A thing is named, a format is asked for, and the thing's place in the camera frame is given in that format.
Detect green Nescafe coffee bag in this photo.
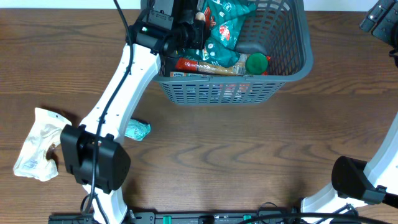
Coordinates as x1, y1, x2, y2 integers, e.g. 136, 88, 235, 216
180, 0, 257, 68

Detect spaghetti pack with orange ends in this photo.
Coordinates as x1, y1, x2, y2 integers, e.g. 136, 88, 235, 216
175, 53, 271, 77

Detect green lid jar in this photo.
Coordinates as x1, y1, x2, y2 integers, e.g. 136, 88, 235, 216
245, 53, 269, 75

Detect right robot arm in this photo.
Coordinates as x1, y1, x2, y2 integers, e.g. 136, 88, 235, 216
298, 0, 397, 223

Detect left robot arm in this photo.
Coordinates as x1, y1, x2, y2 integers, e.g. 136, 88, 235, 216
60, 0, 210, 223

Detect flat box in basket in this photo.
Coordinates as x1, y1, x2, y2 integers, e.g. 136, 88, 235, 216
169, 72, 206, 77

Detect grey plastic basket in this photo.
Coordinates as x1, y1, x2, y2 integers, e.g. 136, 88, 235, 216
154, 0, 313, 105

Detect light teal snack packet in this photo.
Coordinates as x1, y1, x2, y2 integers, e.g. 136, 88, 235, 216
125, 119, 151, 141

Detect cream paper pouch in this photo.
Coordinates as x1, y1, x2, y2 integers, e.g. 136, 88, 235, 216
13, 108, 71, 182

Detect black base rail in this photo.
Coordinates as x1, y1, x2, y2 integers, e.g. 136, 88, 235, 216
48, 210, 388, 224

